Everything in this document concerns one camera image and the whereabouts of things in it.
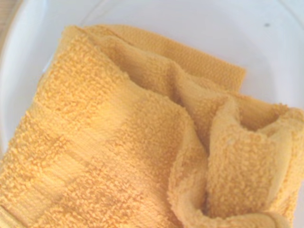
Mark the yellow terry cloth towel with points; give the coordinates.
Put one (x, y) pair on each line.
(118, 142)

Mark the white plate with tan rim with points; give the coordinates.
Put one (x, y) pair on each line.
(213, 28)

